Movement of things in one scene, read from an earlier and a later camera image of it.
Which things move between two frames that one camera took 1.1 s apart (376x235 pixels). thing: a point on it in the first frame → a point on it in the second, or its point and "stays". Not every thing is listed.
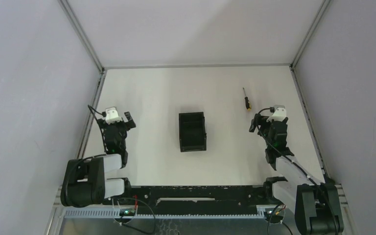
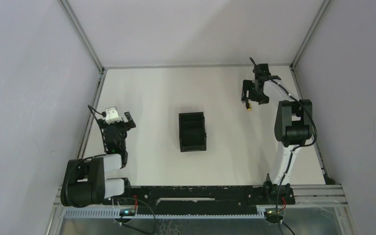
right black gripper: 259,119 → 247,85
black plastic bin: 193,136 stays
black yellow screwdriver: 247,104 stays
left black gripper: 117,125 stays
